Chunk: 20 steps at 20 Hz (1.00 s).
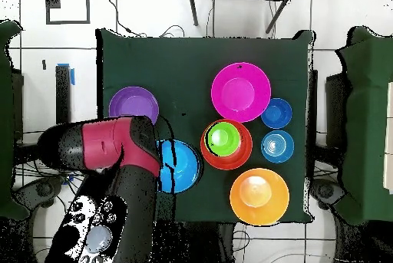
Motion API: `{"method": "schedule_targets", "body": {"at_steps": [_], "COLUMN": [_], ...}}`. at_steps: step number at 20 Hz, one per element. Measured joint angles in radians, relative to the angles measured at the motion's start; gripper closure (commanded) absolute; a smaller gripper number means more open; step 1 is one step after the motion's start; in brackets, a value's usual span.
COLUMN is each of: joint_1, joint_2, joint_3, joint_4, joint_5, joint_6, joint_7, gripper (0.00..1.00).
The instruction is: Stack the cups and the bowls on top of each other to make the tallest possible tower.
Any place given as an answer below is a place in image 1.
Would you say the small green ribbed bowl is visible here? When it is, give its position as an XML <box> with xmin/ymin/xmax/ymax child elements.
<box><xmin>203</xmin><ymin>121</ymin><xmax>242</xmax><ymax>157</ymax></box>

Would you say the bright blue plastic bowl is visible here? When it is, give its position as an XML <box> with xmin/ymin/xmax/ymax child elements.
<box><xmin>156</xmin><ymin>139</ymin><xmax>203</xmax><ymax>195</ymax></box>

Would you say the red plastic bowl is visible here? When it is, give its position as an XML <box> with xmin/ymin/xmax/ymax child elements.
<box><xmin>200</xmin><ymin>118</ymin><xmax>253</xmax><ymax>171</ymax></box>

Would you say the pink plastic bowl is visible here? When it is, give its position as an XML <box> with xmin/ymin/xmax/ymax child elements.
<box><xmin>210</xmin><ymin>61</ymin><xmax>272</xmax><ymax>123</ymax></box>

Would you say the dark green table cloth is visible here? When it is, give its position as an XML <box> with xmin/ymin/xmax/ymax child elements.
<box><xmin>95</xmin><ymin>28</ymin><xmax>315</xmax><ymax>225</ymax></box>

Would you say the purple plastic bowl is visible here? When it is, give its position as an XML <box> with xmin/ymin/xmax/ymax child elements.
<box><xmin>108</xmin><ymin>86</ymin><xmax>160</xmax><ymax>125</ymax></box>

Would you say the small dark blue bowl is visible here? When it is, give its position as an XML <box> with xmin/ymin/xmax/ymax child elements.
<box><xmin>260</xmin><ymin>97</ymin><xmax>293</xmax><ymax>130</ymax></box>

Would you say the translucent teal plastic bowl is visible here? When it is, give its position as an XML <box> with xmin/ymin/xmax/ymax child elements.
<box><xmin>260</xmin><ymin>130</ymin><xmax>296</xmax><ymax>164</ymax></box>

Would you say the orange plastic bowl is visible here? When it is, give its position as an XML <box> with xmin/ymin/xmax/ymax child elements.
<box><xmin>229</xmin><ymin>167</ymin><xmax>290</xmax><ymax>226</ymax></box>

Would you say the blue tape strip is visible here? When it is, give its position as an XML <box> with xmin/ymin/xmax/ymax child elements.
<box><xmin>57</xmin><ymin>63</ymin><xmax>76</xmax><ymax>86</ymax></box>

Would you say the green cloth side table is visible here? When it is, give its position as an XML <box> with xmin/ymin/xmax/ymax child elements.
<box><xmin>334</xmin><ymin>25</ymin><xmax>393</xmax><ymax>226</ymax></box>
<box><xmin>0</xmin><ymin>19</ymin><xmax>30</xmax><ymax>221</ymax></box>

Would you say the white box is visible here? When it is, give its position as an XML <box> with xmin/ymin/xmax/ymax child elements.
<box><xmin>382</xmin><ymin>81</ymin><xmax>393</xmax><ymax>195</ymax></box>

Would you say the thin black cable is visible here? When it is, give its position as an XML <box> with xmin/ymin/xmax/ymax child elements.
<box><xmin>104</xmin><ymin>0</ymin><xmax>147</xmax><ymax>38</ymax></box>

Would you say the black table frame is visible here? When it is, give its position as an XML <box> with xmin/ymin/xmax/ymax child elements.
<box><xmin>13</xmin><ymin>64</ymin><xmax>73</xmax><ymax>166</ymax></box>

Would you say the black pedestal foot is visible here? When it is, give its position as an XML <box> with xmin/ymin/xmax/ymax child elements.
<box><xmin>13</xmin><ymin>176</ymin><xmax>66</xmax><ymax>209</ymax></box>
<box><xmin>309</xmin><ymin>177</ymin><xmax>348</xmax><ymax>210</ymax></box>

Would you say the grey square frame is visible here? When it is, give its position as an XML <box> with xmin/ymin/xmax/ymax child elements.
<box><xmin>45</xmin><ymin>0</ymin><xmax>91</xmax><ymax>25</ymax></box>

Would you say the tangle of cables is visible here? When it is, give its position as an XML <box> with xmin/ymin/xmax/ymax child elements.
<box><xmin>13</xmin><ymin>155</ymin><xmax>84</xmax><ymax>205</ymax></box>

